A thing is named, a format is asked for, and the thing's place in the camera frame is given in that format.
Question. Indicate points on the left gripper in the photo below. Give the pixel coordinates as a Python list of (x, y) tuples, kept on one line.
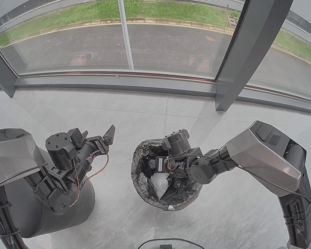
[(93, 152)]

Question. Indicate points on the window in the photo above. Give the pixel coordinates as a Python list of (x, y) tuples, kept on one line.
[(248, 48)]

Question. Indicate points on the black plastic bag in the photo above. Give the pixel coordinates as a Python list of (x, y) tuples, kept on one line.
[(142, 180)]

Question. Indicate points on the dark grey round chair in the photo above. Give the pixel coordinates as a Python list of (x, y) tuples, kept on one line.
[(85, 198)]

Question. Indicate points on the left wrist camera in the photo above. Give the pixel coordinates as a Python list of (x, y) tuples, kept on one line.
[(75, 136)]

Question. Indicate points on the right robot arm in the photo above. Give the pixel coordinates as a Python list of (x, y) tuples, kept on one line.
[(261, 152)]

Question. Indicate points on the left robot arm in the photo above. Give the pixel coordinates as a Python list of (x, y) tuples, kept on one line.
[(10, 149)]

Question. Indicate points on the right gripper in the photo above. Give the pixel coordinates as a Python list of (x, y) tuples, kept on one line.
[(171, 167)]

